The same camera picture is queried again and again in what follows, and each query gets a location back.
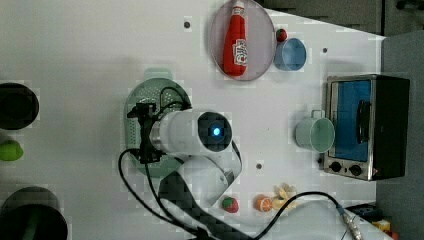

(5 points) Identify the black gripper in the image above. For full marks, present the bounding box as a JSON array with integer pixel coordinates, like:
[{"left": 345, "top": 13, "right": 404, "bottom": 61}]
[{"left": 127, "top": 103, "right": 164, "bottom": 164}]

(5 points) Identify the green oval strainer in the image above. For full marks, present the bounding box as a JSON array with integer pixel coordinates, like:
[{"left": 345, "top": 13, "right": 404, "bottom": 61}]
[{"left": 123, "top": 67, "right": 193, "bottom": 179}]

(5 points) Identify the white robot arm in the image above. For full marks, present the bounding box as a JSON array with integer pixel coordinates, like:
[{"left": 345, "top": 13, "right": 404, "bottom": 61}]
[{"left": 127, "top": 101, "right": 393, "bottom": 240}]

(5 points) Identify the red ketchup bottle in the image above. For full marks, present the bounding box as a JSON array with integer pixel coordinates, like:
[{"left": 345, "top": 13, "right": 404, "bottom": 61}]
[{"left": 223, "top": 0, "right": 248, "bottom": 77}]

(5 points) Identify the black round container upper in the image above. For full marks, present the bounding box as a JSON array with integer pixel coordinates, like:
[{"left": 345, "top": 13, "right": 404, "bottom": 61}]
[{"left": 0, "top": 83, "right": 39, "bottom": 130}]

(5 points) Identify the black round container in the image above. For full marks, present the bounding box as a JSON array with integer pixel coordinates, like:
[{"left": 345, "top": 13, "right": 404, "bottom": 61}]
[
  {"left": 0, "top": 83, "right": 39, "bottom": 130},
  {"left": 0, "top": 186, "right": 69, "bottom": 240}
]

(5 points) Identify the toy strawberry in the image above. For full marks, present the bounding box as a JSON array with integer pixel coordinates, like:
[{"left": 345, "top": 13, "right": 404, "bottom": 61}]
[{"left": 221, "top": 197, "right": 239, "bottom": 213}]

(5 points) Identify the pink round plate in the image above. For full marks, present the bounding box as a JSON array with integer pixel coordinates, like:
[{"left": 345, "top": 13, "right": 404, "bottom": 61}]
[{"left": 209, "top": 0, "right": 276, "bottom": 81}]

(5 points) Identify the green toy fruit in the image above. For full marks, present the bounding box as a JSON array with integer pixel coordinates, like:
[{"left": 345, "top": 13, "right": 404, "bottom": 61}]
[{"left": 0, "top": 140, "right": 24, "bottom": 161}]

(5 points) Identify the toy orange half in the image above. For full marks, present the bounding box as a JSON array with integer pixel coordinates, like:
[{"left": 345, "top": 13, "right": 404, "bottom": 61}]
[{"left": 254, "top": 194, "right": 272, "bottom": 212}]

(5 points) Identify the black round container lower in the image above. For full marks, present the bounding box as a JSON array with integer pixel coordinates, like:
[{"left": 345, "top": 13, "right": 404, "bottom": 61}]
[{"left": 0, "top": 186, "right": 69, "bottom": 240}]

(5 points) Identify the blue cup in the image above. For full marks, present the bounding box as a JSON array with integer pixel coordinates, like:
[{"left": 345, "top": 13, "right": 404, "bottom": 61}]
[{"left": 274, "top": 38, "right": 307, "bottom": 71}]

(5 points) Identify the small red toy fruit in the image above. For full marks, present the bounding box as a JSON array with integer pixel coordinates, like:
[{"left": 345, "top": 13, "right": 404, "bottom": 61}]
[{"left": 276, "top": 29, "right": 287, "bottom": 42}]

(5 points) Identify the toy peeled banana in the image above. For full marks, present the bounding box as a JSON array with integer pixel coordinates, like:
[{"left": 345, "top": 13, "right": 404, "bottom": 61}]
[{"left": 272, "top": 183, "right": 297, "bottom": 210}]

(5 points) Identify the green mug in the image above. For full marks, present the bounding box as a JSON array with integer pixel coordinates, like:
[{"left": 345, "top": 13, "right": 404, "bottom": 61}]
[{"left": 295, "top": 110, "right": 335, "bottom": 153}]

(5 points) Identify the black silver toaster oven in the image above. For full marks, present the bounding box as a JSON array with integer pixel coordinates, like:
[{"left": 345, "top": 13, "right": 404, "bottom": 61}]
[{"left": 323, "top": 74, "right": 410, "bottom": 181}]

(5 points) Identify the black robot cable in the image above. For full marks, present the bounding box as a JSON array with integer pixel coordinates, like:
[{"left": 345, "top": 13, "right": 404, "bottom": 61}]
[{"left": 117, "top": 86, "right": 364, "bottom": 240}]

